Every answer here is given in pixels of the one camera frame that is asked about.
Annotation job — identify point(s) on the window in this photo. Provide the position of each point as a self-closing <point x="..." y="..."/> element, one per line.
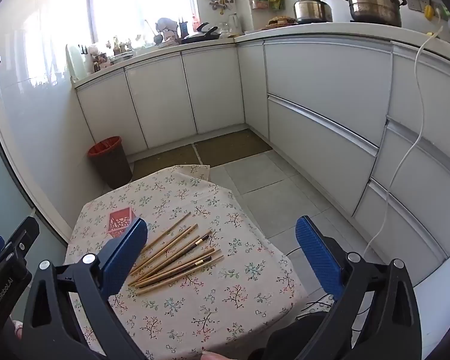
<point x="142" y="3"/>

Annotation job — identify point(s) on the grey bundle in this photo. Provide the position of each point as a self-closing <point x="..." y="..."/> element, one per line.
<point x="167" y="26"/>

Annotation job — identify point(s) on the white countertop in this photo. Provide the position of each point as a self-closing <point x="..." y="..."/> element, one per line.
<point x="322" y="30"/>

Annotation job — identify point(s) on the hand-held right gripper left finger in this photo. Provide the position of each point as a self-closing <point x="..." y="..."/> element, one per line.
<point x="123" y="260"/>

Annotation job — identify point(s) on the white plastic container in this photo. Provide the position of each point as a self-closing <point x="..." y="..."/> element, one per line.
<point x="76" y="62"/>

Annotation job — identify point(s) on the pile of bamboo chopsticks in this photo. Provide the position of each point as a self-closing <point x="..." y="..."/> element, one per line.
<point x="172" y="227"/>

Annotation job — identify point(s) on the black utensil block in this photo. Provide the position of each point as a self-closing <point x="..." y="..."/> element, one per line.
<point x="183" y="28"/>

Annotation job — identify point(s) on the brown trash bin red rim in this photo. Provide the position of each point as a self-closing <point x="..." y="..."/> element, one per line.
<point x="110" y="168"/>

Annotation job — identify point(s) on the pink perforated utensil holder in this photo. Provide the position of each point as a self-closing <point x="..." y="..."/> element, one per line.
<point x="120" y="222"/>

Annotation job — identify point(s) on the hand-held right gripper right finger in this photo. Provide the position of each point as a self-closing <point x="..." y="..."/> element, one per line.
<point x="318" y="257"/>

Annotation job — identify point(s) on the floral tablecloth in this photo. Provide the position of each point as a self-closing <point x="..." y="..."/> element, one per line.
<point x="210" y="300"/>

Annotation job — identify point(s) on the white kitchen cabinet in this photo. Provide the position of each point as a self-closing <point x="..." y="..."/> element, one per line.
<point x="322" y="82"/>

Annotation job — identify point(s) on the yellow scrubber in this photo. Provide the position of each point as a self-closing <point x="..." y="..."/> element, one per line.
<point x="429" y="12"/>

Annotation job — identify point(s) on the cluster of small bottles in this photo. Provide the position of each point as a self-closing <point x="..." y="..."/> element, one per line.
<point x="114" y="50"/>

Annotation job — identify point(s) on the white wall socket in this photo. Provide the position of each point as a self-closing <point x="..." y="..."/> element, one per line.
<point x="416" y="2"/>

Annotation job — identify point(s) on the small wall rack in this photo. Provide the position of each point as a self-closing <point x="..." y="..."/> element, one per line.
<point x="260" y="3"/>

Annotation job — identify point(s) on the clear electric kettle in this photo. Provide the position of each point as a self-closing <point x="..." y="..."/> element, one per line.
<point x="234" y="24"/>

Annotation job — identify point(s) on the stainless steel steamer pot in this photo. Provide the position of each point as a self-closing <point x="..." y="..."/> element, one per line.
<point x="375" y="3"/>

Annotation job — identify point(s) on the round woven basket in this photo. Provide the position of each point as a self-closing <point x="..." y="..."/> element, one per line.
<point x="280" y="21"/>

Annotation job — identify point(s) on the black frying pan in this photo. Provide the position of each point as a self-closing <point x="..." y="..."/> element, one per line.
<point x="200" y="34"/>

